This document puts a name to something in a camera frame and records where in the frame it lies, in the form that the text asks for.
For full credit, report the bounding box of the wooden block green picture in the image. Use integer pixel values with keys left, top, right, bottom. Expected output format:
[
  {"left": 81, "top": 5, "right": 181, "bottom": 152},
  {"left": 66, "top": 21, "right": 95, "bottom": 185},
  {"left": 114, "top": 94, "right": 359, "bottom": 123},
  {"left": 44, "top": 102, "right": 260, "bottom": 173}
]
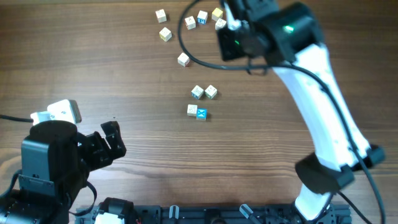
[{"left": 205, "top": 85, "right": 218, "bottom": 99}]

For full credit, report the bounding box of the wooden block blue Y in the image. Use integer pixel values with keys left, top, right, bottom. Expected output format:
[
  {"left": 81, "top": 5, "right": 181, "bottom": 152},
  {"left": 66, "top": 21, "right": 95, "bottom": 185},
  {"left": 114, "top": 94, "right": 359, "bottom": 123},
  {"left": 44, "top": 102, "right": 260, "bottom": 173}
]
[{"left": 191, "top": 85, "right": 204, "bottom": 100}]

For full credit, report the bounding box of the plain wooden block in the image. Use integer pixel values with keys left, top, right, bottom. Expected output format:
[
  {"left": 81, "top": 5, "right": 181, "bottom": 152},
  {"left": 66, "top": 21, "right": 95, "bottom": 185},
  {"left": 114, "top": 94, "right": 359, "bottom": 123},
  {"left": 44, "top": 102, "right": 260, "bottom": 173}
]
[{"left": 187, "top": 105, "right": 198, "bottom": 117}]

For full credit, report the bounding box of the blue X wooden block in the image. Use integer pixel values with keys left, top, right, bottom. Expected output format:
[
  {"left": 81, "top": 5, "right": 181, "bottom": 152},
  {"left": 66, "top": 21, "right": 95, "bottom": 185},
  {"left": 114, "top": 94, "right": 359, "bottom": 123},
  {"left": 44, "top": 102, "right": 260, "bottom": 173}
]
[{"left": 197, "top": 108, "right": 207, "bottom": 121}]

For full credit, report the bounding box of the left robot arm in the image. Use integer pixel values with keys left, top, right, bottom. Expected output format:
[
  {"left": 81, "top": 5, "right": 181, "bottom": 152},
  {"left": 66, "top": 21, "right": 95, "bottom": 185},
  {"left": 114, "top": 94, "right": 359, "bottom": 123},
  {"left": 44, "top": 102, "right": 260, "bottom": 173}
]
[{"left": 1, "top": 121, "right": 126, "bottom": 223}]

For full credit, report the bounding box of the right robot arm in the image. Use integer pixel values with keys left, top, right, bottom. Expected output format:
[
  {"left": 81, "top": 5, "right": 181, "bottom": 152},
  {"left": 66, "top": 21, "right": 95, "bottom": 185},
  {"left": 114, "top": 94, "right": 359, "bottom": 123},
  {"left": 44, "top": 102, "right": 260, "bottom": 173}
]
[{"left": 218, "top": 1, "right": 385, "bottom": 222}]

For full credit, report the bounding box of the wooden block green side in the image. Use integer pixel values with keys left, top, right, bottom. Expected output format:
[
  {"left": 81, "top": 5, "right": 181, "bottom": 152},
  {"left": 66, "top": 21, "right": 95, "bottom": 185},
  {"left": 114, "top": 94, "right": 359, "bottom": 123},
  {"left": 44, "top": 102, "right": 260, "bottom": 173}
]
[{"left": 215, "top": 19, "right": 227, "bottom": 30}]

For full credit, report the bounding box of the yellow top wooden block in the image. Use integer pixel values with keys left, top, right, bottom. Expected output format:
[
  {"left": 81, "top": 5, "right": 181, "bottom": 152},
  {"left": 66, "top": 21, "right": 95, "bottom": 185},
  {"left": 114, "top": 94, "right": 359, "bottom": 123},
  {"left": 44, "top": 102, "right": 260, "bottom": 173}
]
[{"left": 211, "top": 7, "right": 223, "bottom": 22}]

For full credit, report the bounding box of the wooden block blue side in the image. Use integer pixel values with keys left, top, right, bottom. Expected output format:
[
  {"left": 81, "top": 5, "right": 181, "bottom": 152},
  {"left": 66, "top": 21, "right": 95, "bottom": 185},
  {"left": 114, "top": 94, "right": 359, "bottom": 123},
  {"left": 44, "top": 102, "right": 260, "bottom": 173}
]
[{"left": 197, "top": 10, "right": 208, "bottom": 24}]

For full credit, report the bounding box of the wooden block red letter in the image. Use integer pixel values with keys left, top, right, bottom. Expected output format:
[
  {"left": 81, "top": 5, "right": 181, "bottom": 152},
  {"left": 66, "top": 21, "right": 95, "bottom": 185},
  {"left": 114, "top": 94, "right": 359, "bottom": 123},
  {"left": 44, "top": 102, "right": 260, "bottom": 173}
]
[{"left": 184, "top": 16, "right": 196, "bottom": 30}]

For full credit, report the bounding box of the wooden block red side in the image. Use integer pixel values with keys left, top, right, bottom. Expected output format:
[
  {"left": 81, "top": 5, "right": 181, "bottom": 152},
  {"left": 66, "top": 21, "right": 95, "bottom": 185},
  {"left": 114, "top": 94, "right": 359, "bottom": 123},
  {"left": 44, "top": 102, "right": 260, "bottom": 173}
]
[{"left": 177, "top": 52, "right": 190, "bottom": 67}]

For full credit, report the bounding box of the wooden block yellow side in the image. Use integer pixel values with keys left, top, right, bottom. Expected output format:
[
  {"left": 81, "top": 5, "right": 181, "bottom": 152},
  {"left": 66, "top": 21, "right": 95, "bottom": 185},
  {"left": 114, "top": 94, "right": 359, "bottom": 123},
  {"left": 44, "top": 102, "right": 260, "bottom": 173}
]
[{"left": 159, "top": 27, "right": 172, "bottom": 42}]

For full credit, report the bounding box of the wooden block top left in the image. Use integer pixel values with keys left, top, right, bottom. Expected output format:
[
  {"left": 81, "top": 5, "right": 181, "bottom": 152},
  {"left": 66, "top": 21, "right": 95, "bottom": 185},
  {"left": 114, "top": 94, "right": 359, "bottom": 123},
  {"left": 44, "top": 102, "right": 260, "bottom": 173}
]
[{"left": 155, "top": 9, "right": 167, "bottom": 23}]

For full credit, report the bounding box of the right camera cable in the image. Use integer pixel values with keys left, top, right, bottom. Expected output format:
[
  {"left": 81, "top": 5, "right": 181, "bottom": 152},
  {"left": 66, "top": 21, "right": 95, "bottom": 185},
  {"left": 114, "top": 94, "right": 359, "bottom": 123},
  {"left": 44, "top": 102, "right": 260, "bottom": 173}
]
[{"left": 177, "top": 0, "right": 387, "bottom": 224}]

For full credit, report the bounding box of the camera cable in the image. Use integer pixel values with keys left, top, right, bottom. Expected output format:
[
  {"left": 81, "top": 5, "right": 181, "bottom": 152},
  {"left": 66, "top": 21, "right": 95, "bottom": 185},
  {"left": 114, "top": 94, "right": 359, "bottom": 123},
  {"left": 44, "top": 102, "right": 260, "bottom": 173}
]
[
  {"left": 177, "top": 0, "right": 387, "bottom": 224},
  {"left": 0, "top": 114, "right": 34, "bottom": 123}
]

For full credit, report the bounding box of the left camera cable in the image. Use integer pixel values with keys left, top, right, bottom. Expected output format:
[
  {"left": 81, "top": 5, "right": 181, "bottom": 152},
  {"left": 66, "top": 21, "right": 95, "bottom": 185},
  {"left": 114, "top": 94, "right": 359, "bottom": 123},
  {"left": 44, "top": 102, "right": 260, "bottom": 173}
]
[{"left": 0, "top": 114, "right": 34, "bottom": 123}]

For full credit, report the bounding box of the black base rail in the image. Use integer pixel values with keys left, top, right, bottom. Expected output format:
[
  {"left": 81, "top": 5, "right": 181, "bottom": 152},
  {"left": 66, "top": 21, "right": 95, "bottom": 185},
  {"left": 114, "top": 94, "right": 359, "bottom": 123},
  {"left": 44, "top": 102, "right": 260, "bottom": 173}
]
[{"left": 74, "top": 197, "right": 352, "bottom": 224}]

